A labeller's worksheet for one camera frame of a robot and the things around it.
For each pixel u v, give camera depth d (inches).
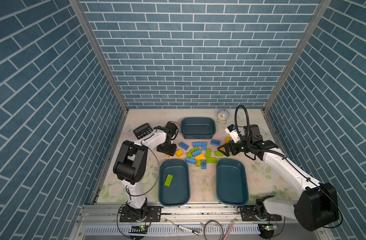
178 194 31.0
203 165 35.4
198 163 35.0
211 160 36.7
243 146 27.3
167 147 32.3
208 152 37.9
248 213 29.0
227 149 28.4
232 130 29.0
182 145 39.0
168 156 36.3
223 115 42.6
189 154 36.9
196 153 36.9
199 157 36.9
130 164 19.3
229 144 28.4
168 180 33.3
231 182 32.6
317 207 15.5
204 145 39.0
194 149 38.0
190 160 35.7
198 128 43.9
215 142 39.0
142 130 41.0
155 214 29.0
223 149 28.9
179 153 36.9
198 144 38.0
